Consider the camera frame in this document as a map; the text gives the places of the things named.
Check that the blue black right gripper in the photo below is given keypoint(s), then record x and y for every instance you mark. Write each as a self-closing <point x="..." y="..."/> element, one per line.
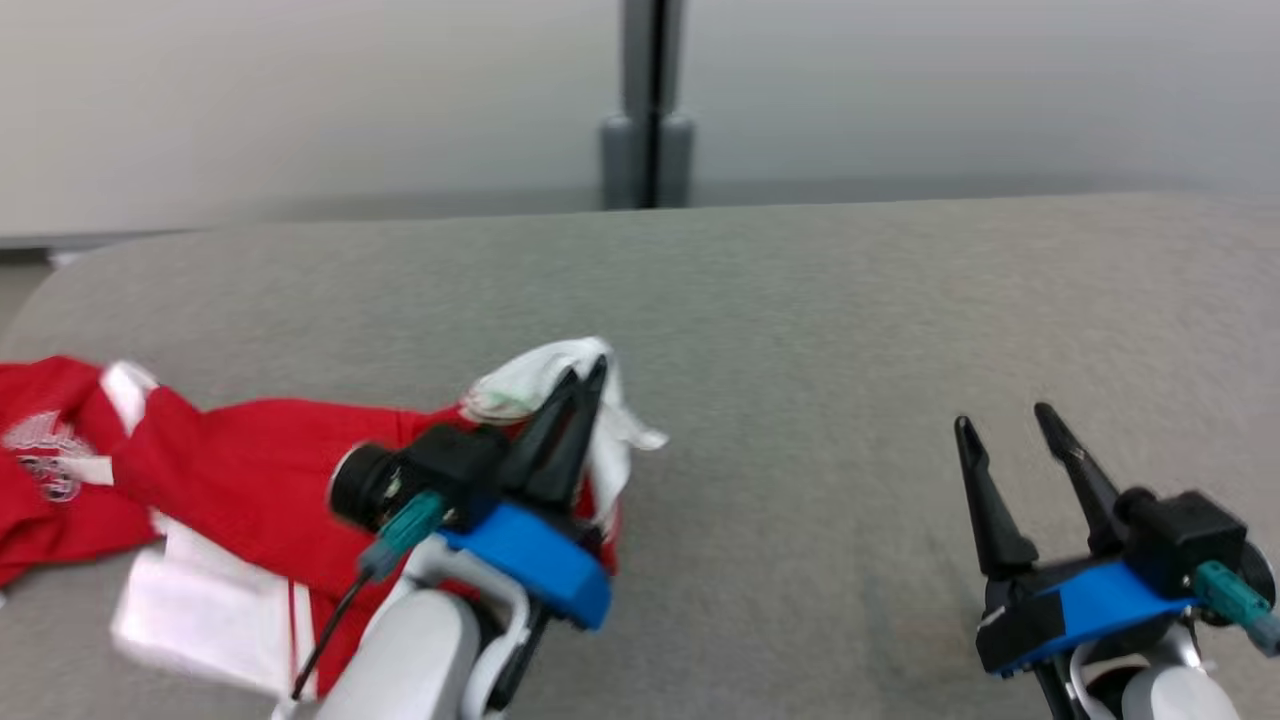
<point x="1090" y="605"/>

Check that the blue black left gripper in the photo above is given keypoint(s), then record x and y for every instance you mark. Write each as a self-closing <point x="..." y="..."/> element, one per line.
<point x="540" y="560"/>

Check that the red Bulls 23 jersey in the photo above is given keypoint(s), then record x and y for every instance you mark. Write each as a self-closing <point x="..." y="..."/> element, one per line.
<point x="250" y="470"/>

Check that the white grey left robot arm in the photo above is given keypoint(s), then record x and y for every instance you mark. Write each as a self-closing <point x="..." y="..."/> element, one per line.
<point x="410" y="650"/>

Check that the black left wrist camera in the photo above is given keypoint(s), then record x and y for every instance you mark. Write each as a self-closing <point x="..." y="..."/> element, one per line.
<point x="450" y="465"/>

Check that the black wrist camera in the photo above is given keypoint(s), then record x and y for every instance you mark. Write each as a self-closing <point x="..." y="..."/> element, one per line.
<point x="1185" y="535"/>
<point x="450" y="465"/>

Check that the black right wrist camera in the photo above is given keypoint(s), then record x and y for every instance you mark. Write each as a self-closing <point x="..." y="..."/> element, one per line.
<point x="1185" y="535"/>

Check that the grey metal post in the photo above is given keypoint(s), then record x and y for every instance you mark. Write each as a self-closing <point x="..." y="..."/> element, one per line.
<point x="648" y="120"/>

